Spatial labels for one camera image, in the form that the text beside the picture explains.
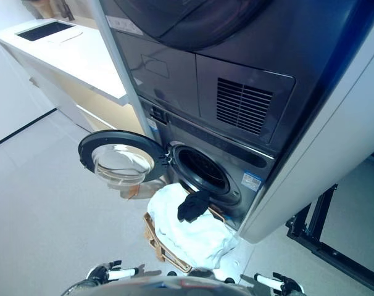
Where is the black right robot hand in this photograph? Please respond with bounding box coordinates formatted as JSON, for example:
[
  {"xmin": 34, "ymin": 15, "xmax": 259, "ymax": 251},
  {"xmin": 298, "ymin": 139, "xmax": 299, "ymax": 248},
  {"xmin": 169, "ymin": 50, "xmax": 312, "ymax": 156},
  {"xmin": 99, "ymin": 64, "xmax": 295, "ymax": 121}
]
[{"xmin": 254, "ymin": 271, "xmax": 305, "ymax": 296}]

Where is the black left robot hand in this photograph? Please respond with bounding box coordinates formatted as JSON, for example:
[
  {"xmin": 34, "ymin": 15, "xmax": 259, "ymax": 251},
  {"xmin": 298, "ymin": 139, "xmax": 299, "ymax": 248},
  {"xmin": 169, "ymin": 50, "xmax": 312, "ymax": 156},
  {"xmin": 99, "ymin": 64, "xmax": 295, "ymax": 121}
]
[{"xmin": 85, "ymin": 260, "xmax": 139, "ymax": 284}]

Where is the brown wicker laundry basket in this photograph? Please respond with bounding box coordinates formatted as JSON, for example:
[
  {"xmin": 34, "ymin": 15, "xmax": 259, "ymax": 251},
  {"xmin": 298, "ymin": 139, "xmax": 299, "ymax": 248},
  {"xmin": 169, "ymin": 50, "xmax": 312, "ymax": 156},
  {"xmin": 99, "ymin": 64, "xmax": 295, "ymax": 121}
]
[{"xmin": 143, "ymin": 205, "xmax": 228, "ymax": 273}]

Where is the silver robot torso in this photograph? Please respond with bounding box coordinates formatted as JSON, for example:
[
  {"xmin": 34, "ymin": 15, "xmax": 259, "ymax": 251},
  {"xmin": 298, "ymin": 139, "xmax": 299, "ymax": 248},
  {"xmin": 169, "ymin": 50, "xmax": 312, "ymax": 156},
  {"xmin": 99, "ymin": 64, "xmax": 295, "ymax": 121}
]
[{"xmin": 60, "ymin": 267, "xmax": 305, "ymax": 296}]

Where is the white cloth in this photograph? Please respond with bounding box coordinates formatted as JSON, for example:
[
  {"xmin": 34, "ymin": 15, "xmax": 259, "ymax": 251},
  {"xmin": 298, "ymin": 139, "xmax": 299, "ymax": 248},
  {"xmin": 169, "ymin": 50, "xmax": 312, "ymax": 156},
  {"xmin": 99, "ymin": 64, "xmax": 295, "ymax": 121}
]
[{"xmin": 147, "ymin": 183, "xmax": 239, "ymax": 269}]

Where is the black garment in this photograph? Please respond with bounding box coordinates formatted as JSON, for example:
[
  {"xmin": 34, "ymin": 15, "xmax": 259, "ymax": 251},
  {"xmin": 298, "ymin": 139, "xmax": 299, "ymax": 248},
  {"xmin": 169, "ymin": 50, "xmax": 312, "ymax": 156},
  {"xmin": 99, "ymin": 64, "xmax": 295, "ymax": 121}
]
[{"xmin": 177, "ymin": 191, "xmax": 212, "ymax": 224}]

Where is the round black washer door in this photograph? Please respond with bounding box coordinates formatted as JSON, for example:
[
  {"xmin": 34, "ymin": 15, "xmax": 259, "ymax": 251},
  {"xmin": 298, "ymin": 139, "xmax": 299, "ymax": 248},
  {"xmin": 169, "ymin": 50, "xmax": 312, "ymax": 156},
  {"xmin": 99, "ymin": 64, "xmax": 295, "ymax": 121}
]
[{"xmin": 78, "ymin": 130, "xmax": 172, "ymax": 191}]

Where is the grey stacked washer dryer tower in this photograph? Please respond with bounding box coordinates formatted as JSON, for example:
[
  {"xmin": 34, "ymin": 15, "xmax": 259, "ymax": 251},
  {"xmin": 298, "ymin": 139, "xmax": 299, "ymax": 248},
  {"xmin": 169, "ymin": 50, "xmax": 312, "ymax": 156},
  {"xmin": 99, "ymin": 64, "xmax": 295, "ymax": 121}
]
[{"xmin": 96, "ymin": 0, "xmax": 374, "ymax": 242}]

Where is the white counter cabinet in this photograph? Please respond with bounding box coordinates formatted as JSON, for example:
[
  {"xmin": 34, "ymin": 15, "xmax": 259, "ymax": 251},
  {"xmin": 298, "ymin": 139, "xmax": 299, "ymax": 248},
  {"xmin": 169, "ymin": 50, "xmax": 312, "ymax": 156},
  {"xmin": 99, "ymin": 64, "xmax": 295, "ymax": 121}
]
[{"xmin": 0, "ymin": 18, "xmax": 146, "ymax": 134}]

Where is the black inset cooktop panel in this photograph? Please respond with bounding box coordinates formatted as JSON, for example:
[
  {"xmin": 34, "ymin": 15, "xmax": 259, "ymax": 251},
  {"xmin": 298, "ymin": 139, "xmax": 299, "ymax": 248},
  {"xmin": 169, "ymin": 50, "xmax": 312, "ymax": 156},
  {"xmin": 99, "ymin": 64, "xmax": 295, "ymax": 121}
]
[{"xmin": 15, "ymin": 21, "xmax": 75, "ymax": 42}]

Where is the black metal frame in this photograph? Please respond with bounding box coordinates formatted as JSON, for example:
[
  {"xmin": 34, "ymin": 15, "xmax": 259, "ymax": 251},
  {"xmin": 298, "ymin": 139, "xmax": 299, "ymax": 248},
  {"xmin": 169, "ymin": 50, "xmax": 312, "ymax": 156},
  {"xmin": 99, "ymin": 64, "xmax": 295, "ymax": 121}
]
[{"xmin": 285, "ymin": 184, "xmax": 374, "ymax": 296}]

